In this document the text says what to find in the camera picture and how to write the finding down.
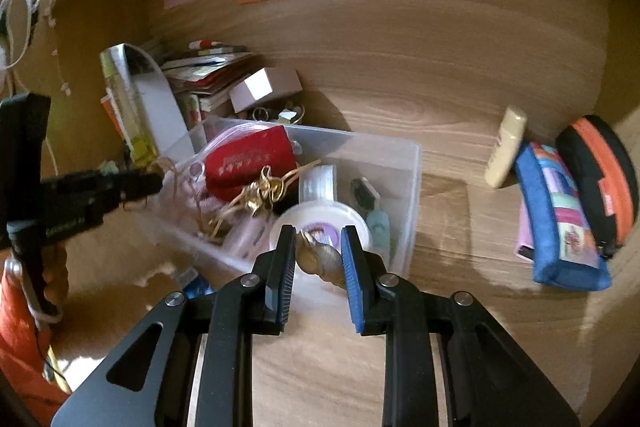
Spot stack of books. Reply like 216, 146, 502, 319
145, 38, 253, 128

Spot black orange zip pouch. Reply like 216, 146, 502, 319
555, 114, 640, 260

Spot person's left hand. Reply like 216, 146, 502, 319
42, 244, 69, 305

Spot pink white tube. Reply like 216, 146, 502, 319
222, 214, 273, 265

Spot white tape roll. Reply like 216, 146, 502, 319
269, 201, 375, 280

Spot red fabric pouch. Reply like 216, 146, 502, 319
204, 125, 298, 202

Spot beige spiral seashell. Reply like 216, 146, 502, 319
295, 229, 347, 292

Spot gold ribbon ornament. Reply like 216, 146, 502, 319
197, 159, 321, 243

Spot clear plastic storage box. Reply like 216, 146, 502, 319
155, 117, 422, 283

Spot clear tape roll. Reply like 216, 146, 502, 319
298, 164, 335, 205

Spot white cable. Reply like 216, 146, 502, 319
0, 0, 61, 72

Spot cream lotion tube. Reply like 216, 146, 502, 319
484, 106, 528, 188

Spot yellow orange booklets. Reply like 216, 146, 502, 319
99, 49, 158, 165

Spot blue wrapper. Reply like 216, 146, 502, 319
175, 269, 211, 300

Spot dark green plastic object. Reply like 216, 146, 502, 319
350, 177, 381, 210

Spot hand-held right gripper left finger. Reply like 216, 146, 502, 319
50, 224, 298, 427

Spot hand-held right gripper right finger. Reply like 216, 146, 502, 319
341, 225, 583, 427

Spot pink zip bag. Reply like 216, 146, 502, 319
172, 122, 261, 218

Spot blue patchwork pencil case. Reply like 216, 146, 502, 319
515, 142, 613, 292

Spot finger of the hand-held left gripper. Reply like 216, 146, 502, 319
97, 170, 165, 210

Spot light blue small bottle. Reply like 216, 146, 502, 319
365, 209, 392, 253

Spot wooden desktop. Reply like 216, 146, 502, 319
50, 92, 621, 427

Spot small white cardboard box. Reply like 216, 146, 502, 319
229, 67, 303, 112

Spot pink phone case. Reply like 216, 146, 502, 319
514, 197, 538, 264

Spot white bent booklet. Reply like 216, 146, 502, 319
100, 43, 197, 158

